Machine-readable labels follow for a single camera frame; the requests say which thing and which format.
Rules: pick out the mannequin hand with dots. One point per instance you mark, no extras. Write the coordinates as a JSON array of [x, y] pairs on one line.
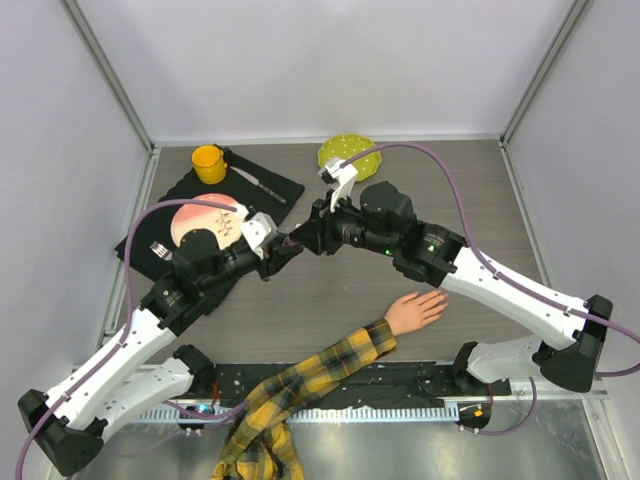
[[415, 311]]

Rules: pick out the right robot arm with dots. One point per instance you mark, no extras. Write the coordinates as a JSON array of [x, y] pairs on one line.
[[567, 333]]

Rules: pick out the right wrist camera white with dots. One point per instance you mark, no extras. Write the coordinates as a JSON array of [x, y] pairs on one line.
[[341, 177]]

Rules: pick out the yellow plaid shirt sleeve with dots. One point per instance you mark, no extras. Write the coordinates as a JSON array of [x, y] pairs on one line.
[[259, 443]]

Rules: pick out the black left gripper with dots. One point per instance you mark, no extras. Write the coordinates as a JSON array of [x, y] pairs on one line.
[[276, 256]]

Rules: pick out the silver fork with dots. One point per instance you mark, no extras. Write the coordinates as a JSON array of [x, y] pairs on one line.
[[161, 251]]

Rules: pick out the slotted cable duct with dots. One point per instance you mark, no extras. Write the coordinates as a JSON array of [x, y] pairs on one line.
[[449, 413]]

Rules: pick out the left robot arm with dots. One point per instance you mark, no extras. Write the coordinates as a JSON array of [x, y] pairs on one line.
[[175, 302]]

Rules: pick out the purple nail polish bottle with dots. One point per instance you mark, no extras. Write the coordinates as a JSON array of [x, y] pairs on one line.
[[294, 243]]

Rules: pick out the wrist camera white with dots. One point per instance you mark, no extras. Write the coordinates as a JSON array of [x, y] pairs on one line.
[[341, 177], [258, 231]]

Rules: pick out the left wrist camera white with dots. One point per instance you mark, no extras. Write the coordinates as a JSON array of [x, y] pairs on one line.
[[258, 231]]

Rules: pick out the aluminium frame rail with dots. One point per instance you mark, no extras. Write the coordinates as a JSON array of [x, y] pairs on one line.
[[130, 250]]

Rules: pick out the yellow ceramic mug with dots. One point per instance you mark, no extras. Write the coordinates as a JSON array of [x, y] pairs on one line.
[[209, 164]]

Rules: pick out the table knife with dark handle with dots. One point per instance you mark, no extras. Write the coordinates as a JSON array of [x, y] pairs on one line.
[[254, 181]]

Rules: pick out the black cloth placemat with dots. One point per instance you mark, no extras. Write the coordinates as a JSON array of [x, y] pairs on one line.
[[156, 226]]

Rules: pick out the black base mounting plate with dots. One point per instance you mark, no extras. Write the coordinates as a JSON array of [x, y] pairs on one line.
[[378, 385]]

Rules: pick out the pink and cream plate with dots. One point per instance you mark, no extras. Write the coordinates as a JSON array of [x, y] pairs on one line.
[[223, 223]]

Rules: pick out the green polka dot dish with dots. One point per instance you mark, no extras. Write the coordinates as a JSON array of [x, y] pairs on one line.
[[345, 146]]

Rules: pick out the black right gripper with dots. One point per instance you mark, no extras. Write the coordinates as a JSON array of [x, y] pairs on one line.
[[318, 233]]

